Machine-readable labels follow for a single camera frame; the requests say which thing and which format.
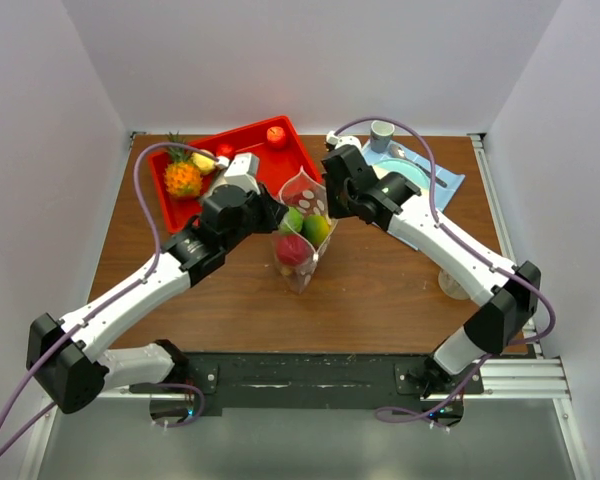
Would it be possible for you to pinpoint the small grey blue cup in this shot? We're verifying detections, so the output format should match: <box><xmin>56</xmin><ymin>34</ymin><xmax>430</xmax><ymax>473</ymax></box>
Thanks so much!
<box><xmin>369</xmin><ymin>120</ymin><xmax>395</xmax><ymax>154</ymax></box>

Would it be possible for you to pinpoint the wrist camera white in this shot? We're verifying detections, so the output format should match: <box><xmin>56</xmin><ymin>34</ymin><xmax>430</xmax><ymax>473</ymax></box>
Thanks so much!
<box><xmin>223</xmin><ymin>152</ymin><xmax>260</xmax><ymax>193</ymax></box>
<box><xmin>325</xmin><ymin>131</ymin><xmax>362</xmax><ymax>151</ymax></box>

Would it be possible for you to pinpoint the cream and teal plate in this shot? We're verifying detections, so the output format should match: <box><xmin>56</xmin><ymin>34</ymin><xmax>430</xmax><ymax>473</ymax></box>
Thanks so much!
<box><xmin>372</xmin><ymin>158</ymin><xmax>430</xmax><ymax>195</ymax></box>

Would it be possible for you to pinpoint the yellow green toy mango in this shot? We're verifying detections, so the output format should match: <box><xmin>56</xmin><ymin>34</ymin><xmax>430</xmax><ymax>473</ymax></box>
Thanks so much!
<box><xmin>301</xmin><ymin>214</ymin><xmax>331</xmax><ymax>249</ymax></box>

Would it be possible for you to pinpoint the clear polka dot zip bag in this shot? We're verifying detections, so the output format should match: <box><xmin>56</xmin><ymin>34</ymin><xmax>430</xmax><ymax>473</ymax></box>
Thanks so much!
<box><xmin>272</xmin><ymin>167</ymin><xmax>337</xmax><ymax>294</ymax></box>

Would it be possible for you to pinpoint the red orange toy apple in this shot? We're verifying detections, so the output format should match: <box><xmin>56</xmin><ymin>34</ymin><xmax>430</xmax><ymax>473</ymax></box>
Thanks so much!
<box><xmin>266</xmin><ymin>126</ymin><xmax>288</xmax><ymax>150</ymax></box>

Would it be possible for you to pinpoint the blue checked cloth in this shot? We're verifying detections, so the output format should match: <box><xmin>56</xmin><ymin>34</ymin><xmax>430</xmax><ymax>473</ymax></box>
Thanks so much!
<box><xmin>359</xmin><ymin>137</ymin><xmax>467</xmax><ymax>251</ymax></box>

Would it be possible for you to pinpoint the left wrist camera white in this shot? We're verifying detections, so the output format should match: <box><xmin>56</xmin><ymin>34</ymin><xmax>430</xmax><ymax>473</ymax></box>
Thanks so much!
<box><xmin>223</xmin><ymin>152</ymin><xmax>260</xmax><ymax>193</ymax></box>

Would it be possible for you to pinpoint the red plastic tray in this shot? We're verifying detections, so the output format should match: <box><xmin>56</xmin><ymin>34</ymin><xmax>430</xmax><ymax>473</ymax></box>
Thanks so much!
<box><xmin>148</xmin><ymin>116</ymin><xmax>320</xmax><ymax>234</ymax></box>

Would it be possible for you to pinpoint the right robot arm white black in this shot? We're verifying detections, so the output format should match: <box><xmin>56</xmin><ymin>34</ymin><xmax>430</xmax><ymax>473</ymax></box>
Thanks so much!
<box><xmin>322</xmin><ymin>145</ymin><xmax>540</xmax><ymax>393</ymax></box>

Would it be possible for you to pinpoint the yellow toy lemon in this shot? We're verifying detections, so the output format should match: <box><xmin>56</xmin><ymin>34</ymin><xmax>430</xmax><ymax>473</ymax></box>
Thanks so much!
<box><xmin>191</xmin><ymin>150</ymin><xmax>216</xmax><ymax>176</ymax></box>

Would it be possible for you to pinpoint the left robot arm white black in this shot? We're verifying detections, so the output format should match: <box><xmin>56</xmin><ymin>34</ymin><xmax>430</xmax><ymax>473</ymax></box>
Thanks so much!
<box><xmin>27</xmin><ymin>185</ymin><xmax>288</xmax><ymax>414</ymax></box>

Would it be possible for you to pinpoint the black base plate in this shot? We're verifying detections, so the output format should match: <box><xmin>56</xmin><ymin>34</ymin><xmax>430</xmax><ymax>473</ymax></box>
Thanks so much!
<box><xmin>131</xmin><ymin>352</ymin><xmax>484</xmax><ymax>422</ymax></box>

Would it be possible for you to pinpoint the green custard apple toy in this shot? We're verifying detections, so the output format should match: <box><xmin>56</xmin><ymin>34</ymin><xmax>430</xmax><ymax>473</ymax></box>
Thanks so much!
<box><xmin>278</xmin><ymin>207</ymin><xmax>304</xmax><ymax>235</ymax></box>

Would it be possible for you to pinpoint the steel spoon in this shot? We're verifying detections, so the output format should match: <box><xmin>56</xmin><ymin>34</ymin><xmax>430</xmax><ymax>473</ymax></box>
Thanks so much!
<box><xmin>388</xmin><ymin>143</ymin><xmax>447</xmax><ymax>188</ymax></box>

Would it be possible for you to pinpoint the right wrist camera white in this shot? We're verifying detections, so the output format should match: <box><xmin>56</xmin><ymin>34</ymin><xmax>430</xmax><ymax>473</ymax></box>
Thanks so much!
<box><xmin>325</xmin><ymin>131</ymin><xmax>362</xmax><ymax>151</ymax></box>

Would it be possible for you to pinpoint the dark red toy apple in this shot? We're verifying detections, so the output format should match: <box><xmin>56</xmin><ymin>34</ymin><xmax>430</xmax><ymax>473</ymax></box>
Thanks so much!
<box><xmin>276</xmin><ymin>235</ymin><xmax>310</xmax><ymax>267</ymax></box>

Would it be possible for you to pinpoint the green floral mug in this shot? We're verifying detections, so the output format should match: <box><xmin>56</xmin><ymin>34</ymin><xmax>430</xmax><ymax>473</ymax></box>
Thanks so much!
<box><xmin>438</xmin><ymin>269</ymin><xmax>470</xmax><ymax>301</ymax></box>

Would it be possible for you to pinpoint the toy pineapple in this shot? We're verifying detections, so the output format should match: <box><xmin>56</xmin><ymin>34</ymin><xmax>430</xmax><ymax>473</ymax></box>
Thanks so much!
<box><xmin>164</xmin><ymin>132</ymin><xmax>203</xmax><ymax>200</ymax></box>

